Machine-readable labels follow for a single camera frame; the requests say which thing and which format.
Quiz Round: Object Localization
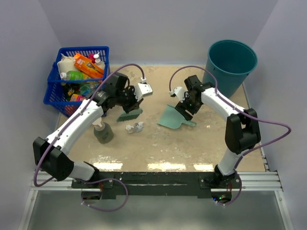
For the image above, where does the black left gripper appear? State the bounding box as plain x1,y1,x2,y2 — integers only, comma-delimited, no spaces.
116,85,144,114

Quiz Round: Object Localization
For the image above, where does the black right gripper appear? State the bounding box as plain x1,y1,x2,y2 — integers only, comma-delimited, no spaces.
176,92,203,121

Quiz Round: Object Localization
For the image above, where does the green hand brush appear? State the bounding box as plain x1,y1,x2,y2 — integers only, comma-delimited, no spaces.
117,108,143,122

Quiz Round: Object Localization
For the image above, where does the green plastic dustpan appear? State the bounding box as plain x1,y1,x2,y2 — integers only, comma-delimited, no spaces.
158,105,197,129

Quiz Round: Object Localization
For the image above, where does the grey printed paper scrap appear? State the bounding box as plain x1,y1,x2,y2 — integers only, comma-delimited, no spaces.
134,122,144,132

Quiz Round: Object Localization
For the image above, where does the small white scrap front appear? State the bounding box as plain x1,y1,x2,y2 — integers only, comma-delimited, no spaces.
125,125,135,133

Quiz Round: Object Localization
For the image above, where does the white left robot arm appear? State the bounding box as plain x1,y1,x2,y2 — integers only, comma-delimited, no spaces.
33,72,153,188

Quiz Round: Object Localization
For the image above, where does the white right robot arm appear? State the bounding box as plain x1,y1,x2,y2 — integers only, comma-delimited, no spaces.
170,75,261,188

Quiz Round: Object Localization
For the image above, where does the clear soap pump bottle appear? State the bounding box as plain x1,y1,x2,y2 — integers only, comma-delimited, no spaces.
93,119,114,144

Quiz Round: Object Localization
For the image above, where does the white pump lotion bottle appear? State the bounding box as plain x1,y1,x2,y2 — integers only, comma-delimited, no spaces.
93,53,105,70

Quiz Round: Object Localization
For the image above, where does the blue plastic basket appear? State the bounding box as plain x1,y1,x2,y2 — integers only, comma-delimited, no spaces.
43,46,110,117

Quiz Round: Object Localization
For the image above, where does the orange carton box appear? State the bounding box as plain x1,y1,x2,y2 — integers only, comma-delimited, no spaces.
73,53,104,79

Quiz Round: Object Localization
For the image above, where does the green drink bottle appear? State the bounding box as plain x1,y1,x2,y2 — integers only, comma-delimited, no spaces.
60,70,84,81

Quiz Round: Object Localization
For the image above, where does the teal plastic trash bin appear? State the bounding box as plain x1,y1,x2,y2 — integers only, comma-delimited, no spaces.
202,40,258,98

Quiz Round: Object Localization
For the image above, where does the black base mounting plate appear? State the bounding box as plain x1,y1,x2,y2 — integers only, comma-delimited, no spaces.
71,172,242,202

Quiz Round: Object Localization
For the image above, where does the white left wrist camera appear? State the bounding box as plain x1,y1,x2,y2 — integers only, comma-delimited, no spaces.
134,83,153,101

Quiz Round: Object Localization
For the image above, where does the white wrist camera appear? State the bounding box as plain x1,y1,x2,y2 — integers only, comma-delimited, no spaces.
169,87,185,101
134,83,153,101

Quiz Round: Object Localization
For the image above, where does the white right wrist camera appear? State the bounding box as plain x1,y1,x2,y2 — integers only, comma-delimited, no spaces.
169,87,185,101

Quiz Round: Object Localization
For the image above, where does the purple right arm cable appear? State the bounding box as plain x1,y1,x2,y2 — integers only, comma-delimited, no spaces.
168,65,292,207

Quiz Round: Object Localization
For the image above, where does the aluminium rail frame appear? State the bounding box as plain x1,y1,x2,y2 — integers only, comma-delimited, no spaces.
18,170,293,230

